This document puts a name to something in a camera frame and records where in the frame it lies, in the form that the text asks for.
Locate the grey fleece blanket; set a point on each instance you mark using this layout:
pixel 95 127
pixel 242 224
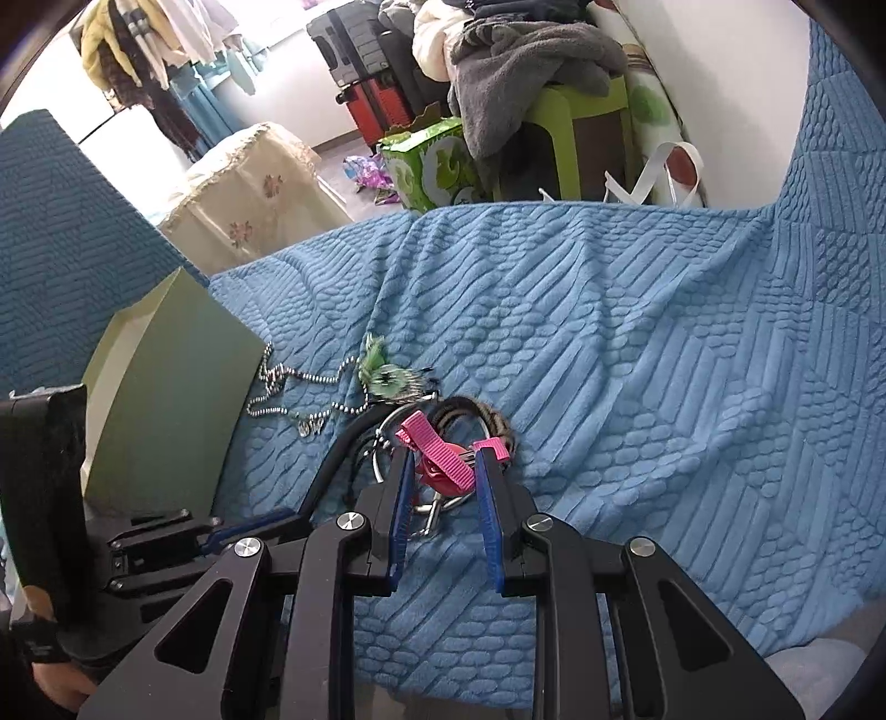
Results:
pixel 519 62

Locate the pink hair clip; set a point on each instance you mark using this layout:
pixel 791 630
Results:
pixel 443 464

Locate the blue textured sofa cover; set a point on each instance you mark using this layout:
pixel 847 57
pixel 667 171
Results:
pixel 623 381

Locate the black suitcase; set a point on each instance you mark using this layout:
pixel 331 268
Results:
pixel 401 69

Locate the pale green gift box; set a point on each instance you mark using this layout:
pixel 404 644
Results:
pixel 173 388

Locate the black patterned bangle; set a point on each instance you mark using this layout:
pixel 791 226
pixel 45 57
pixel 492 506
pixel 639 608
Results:
pixel 500 429

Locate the green flower hair clip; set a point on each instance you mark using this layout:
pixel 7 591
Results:
pixel 384 379

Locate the printed white tote bag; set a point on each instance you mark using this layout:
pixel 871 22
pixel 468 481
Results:
pixel 650 97

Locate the green printed carton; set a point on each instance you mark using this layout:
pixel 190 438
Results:
pixel 429 163

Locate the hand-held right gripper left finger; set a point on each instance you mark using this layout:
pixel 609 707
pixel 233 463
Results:
pixel 400 516

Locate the red suitcase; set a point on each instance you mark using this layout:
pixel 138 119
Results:
pixel 377 104

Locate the cream cloth covered table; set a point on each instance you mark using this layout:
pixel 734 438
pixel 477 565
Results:
pixel 235 187

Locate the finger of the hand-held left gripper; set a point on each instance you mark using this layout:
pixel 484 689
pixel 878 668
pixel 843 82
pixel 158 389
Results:
pixel 256 524

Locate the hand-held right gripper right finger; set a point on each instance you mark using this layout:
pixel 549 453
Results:
pixel 488 526

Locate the teal curtain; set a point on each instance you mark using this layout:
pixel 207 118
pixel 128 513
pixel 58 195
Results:
pixel 204 104

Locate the hanging clothes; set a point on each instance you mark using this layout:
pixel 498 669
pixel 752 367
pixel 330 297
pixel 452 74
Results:
pixel 131 41

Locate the grey suitcase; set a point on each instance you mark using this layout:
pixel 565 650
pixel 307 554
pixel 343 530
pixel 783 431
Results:
pixel 346 41

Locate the black thin hair band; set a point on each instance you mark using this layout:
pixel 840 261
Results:
pixel 331 460

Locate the colourful patterned bag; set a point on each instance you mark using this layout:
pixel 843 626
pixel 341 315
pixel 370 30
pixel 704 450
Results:
pixel 370 173

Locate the person's left hand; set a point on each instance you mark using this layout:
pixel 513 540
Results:
pixel 59 685

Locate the white puffy jacket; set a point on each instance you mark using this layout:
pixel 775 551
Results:
pixel 432 48

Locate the dark jacket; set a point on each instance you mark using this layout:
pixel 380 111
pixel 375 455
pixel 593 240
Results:
pixel 512 10

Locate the green plastic stool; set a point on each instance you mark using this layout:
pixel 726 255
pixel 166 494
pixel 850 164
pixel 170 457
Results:
pixel 554 111

